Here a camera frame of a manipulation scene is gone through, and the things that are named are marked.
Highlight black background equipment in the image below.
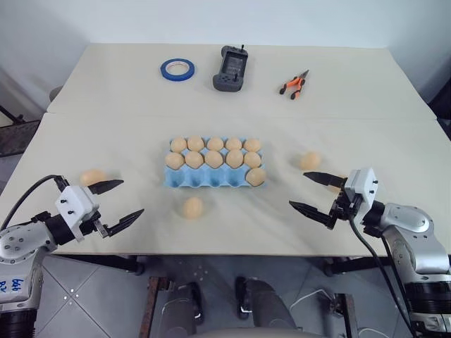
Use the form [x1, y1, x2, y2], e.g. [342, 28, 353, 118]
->
[427, 77, 451, 142]

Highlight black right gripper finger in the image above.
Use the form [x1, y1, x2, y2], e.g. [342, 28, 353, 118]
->
[288, 200, 334, 231]
[302, 170, 348, 188]

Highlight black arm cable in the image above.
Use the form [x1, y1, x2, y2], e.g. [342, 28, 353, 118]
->
[0, 174, 70, 230]
[348, 210, 421, 338]

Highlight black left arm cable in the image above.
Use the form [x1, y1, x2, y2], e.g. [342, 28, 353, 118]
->
[0, 174, 70, 230]

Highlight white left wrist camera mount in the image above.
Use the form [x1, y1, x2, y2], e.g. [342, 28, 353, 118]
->
[54, 185, 101, 244]

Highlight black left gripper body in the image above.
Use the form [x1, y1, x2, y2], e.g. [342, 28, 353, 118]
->
[80, 211, 109, 239]

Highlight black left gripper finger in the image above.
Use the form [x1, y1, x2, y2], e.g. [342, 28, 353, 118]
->
[105, 208, 145, 238]
[87, 179, 125, 196]

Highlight black handheld controller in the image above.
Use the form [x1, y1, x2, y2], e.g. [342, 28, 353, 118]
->
[211, 44, 248, 94]

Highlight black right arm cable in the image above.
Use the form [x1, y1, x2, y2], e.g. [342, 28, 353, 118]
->
[348, 210, 421, 338]

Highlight dark grid crate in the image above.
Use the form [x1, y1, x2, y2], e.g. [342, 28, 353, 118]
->
[0, 104, 42, 158]

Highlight blue tape roll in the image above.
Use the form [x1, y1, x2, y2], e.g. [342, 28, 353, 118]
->
[160, 58, 196, 83]

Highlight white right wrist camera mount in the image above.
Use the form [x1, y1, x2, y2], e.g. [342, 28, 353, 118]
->
[343, 167, 379, 213]

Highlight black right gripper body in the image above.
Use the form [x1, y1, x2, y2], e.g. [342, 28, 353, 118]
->
[330, 192, 364, 222]

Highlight rusty metal stand post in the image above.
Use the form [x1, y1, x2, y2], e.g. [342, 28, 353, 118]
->
[138, 276, 167, 338]
[330, 292, 357, 338]

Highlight orange handled pliers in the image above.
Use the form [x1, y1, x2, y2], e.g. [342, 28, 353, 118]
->
[278, 68, 311, 101]

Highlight blue egg tray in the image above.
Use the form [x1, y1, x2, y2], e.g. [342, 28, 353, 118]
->
[162, 138, 268, 189]

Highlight black table leg frame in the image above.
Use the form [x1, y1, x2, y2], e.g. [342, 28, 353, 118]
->
[323, 256, 393, 277]
[68, 254, 146, 276]

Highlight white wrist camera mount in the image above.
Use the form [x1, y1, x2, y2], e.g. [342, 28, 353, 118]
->
[343, 167, 379, 213]
[54, 185, 101, 244]

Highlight dark rounded robot leg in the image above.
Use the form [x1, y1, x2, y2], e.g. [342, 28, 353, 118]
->
[162, 281, 204, 338]
[235, 276, 304, 338]

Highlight white floor cable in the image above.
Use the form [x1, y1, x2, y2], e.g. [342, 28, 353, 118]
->
[291, 287, 335, 311]

